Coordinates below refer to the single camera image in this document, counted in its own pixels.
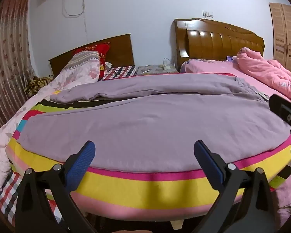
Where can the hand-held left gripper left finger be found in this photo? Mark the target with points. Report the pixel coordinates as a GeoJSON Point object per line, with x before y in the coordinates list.
{"type": "Point", "coordinates": [81, 161]}

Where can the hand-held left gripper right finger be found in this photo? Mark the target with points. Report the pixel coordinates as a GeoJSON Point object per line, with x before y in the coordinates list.
{"type": "Point", "coordinates": [209, 161]}

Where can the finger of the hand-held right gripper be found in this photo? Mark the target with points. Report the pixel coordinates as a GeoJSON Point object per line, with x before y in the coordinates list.
{"type": "Point", "coordinates": [285, 109]}

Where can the purple sweater garment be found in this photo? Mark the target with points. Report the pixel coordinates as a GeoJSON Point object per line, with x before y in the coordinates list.
{"type": "Point", "coordinates": [148, 126]}

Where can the striped colourful blanket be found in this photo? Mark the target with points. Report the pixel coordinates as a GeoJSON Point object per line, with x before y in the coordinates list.
{"type": "Point", "coordinates": [148, 187]}

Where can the wooden wardrobe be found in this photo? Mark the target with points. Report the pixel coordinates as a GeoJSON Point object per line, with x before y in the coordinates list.
{"type": "Point", "coordinates": [285, 36]}

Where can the small purple cloth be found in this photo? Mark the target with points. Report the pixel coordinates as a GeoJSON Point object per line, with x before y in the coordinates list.
{"type": "Point", "coordinates": [230, 58]}

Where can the pink bed sheet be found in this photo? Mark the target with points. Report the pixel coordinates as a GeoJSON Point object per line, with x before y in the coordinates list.
{"type": "Point", "coordinates": [215, 68]}

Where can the pink floral quilt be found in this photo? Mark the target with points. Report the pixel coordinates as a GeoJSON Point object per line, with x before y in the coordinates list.
{"type": "Point", "coordinates": [70, 77]}

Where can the brown yellow patterned blanket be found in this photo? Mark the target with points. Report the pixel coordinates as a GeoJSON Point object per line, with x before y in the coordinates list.
{"type": "Point", "coordinates": [37, 83]}

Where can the plaid bed sheet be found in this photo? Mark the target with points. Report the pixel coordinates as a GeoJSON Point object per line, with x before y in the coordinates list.
{"type": "Point", "coordinates": [120, 72]}

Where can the large wooden headboard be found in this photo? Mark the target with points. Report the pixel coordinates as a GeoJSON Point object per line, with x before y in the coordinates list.
{"type": "Point", "coordinates": [213, 41]}

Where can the white power strip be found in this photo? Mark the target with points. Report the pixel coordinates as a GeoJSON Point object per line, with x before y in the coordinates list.
{"type": "Point", "coordinates": [166, 67]}

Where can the grey nightstand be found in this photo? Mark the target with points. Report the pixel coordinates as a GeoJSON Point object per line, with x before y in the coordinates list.
{"type": "Point", "coordinates": [151, 70]}

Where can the red floral pillow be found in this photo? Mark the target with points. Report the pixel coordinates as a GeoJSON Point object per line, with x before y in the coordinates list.
{"type": "Point", "coordinates": [102, 53]}

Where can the small wooden headboard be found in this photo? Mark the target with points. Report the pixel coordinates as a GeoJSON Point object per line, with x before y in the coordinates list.
{"type": "Point", "coordinates": [101, 51]}

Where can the floral curtain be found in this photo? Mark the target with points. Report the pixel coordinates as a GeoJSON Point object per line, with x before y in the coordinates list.
{"type": "Point", "coordinates": [8, 60]}

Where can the white wall socket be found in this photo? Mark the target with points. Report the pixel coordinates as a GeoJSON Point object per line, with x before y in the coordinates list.
{"type": "Point", "coordinates": [207, 13]}

